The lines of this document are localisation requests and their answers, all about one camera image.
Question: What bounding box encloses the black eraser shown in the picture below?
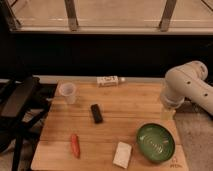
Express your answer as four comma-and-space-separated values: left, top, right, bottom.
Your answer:
91, 104, 103, 123

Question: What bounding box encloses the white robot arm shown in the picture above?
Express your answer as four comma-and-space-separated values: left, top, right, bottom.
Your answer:
160, 61, 213, 119

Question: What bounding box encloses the white sponge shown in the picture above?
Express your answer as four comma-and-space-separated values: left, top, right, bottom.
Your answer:
113, 142, 132, 169

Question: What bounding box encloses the green bowl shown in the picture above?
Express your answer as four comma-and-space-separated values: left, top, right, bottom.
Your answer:
136, 123, 175, 164

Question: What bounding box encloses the white labelled box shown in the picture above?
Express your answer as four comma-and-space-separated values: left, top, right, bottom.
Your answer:
97, 76, 118, 87

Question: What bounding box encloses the orange carrot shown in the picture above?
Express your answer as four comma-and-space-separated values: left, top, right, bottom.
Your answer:
71, 134, 80, 158

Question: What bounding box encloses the clear plastic cup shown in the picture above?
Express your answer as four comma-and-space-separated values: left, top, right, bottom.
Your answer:
59, 82, 76, 104

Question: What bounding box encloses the black office chair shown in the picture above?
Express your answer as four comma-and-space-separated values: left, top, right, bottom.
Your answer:
0, 77, 50, 171

